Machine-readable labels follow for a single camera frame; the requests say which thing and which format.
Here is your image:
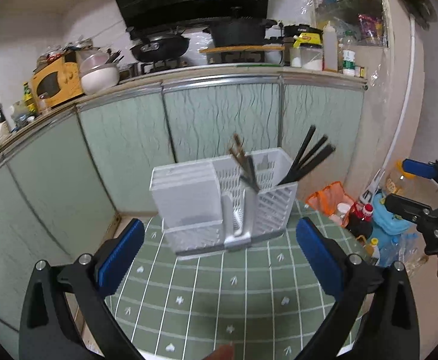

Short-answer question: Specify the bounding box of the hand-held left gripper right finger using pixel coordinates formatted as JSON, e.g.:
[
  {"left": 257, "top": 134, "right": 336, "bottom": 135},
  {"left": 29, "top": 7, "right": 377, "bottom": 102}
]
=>
[{"left": 294, "top": 217, "right": 420, "bottom": 360}]

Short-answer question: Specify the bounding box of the white squeeze bottle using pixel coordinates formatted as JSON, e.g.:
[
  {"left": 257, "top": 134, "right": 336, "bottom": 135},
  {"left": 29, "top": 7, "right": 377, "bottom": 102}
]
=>
[{"left": 323, "top": 20, "right": 339, "bottom": 72}]

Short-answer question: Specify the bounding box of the yellow capped jar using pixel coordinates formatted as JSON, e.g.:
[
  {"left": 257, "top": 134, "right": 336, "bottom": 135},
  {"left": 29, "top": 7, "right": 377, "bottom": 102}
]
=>
[{"left": 386, "top": 159, "right": 410, "bottom": 196}]

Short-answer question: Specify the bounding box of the black frying pan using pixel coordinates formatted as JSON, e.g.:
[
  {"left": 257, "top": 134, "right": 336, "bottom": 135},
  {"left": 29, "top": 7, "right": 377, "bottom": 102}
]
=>
[{"left": 125, "top": 26, "right": 190, "bottom": 62}]

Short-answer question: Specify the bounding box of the white bowl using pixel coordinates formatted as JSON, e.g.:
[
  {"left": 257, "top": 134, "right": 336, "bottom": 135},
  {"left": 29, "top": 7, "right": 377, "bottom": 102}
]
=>
[{"left": 80, "top": 64, "right": 120, "bottom": 95}]

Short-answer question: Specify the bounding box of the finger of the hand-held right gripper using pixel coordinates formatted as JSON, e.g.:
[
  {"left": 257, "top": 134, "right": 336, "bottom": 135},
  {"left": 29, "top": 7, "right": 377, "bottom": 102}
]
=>
[
  {"left": 402, "top": 158, "right": 438, "bottom": 181},
  {"left": 385, "top": 193, "right": 431, "bottom": 227}
]

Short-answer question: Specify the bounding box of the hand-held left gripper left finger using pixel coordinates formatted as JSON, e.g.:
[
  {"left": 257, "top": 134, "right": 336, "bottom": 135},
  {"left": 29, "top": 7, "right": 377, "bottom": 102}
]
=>
[{"left": 18, "top": 217, "right": 146, "bottom": 360}]

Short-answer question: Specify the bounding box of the round wooden board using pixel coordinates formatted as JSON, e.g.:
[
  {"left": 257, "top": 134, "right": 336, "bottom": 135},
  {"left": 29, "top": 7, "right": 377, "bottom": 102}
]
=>
[{"left": 198, "top": 44, "right": 285, "bottom": 54}]

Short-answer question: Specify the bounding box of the white clip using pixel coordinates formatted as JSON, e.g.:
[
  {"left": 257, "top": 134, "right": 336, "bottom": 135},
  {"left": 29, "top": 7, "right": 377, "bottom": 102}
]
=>
[{"left": 359, "top": 169, "right": 386, "bottom": 203}]

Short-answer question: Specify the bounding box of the yellow snack packet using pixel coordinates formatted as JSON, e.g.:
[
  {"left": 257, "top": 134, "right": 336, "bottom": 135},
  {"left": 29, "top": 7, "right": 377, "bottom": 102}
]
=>
[{"left": 293, "top": 33, "right": 322, "bottom": 49}]

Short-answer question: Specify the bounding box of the plastic covered shelf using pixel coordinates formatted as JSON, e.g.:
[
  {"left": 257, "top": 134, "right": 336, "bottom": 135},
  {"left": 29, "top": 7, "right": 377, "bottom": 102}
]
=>
[{"left": 309, "top": 0, "right": 392, "bottom": 49}]

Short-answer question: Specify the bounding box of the yellow wooden box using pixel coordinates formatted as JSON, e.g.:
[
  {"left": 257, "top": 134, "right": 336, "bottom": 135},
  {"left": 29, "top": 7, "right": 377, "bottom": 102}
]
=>
[{"left": 30, "top": 52, "right": 85, "bottom": 109}]

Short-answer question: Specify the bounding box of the red capped dark bottle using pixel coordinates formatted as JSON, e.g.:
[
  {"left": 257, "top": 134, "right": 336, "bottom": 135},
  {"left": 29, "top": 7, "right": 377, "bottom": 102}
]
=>
[{"left": 344, "top": 203, "right": 375, "bottom": 239}]

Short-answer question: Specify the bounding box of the blue plastic container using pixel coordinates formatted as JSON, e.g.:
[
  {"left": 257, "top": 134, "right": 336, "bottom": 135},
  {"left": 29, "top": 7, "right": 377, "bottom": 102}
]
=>
[{"left": 372, "top": 191, "right": 418, "bottom": 237}]

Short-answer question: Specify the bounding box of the clear plastic bowl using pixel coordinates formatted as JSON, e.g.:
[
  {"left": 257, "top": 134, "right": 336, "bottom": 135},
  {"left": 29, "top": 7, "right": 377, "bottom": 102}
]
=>
[{"left": 78, "top": 50, "right": 109, "bottom": 71}]

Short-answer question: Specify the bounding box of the white pipe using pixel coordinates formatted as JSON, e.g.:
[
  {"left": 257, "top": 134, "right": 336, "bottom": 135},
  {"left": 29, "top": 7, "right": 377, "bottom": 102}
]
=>
[{"left": 384, "top": 17, "right": 416, "bottom": 171}]

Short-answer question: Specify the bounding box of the wooden chopstick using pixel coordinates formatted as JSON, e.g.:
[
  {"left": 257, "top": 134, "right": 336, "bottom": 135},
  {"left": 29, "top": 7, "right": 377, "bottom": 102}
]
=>
[
  {"left": 228, "top": 148, "right": 247, "bottom": 169},
  {"left": 232, "top": 133, "right": 247, "bottom": 158}
]

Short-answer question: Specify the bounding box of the green label plastic bottle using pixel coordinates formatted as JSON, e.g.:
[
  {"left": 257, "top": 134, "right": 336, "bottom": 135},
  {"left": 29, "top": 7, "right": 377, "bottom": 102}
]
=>
[{"left": 341, "top": 32, "right": 357, "bottom": 76}]

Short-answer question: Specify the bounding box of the green checked mat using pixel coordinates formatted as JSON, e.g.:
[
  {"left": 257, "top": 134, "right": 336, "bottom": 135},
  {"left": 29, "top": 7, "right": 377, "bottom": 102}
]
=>
[{"left": 105, "top": 199, "right": 369, "bottom": 360}]

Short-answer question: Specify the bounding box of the clear water bottle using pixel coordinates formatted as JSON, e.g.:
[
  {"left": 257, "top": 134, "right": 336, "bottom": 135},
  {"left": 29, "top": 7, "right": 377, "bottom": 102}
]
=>
[{"left": 378, "top": 232, "right": 420, "bottom": 271}]

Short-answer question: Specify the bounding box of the white utensil holder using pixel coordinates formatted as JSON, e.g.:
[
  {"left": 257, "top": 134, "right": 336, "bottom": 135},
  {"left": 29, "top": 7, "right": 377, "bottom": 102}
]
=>
[{"left": 149, "top": 149, "right": 299, "bottom": 261}]

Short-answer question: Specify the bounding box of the small yellow capped bottle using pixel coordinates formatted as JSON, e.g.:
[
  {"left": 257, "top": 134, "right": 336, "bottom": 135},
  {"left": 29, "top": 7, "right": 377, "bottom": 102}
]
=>
[{"left": 365, "top": 237, "right": 381, "bottom": 267}]

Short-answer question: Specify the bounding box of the orange bag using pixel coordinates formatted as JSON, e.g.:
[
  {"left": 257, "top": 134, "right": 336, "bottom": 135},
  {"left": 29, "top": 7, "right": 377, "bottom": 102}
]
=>
[{"left": 306, "top": 182, "right": 355, "bottom": 227}]

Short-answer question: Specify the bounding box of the gas stove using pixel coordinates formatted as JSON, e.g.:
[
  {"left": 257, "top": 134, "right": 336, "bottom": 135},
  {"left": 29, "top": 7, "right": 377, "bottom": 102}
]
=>
[{"left": 140, "top": 50, "right": 283, "bottom": 74}]

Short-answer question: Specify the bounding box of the green glass bottle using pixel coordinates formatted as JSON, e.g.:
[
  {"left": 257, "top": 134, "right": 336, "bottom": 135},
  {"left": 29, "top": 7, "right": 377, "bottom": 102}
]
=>
[{"left": 22, "top": 82, "right": 36, "bottom": 115}]

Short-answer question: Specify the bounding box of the black cast iron pot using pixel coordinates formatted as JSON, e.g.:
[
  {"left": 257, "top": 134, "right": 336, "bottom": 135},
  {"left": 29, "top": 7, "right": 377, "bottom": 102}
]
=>
[{"left": 203, "top": 7, "right": 280, "bottom": 47}]

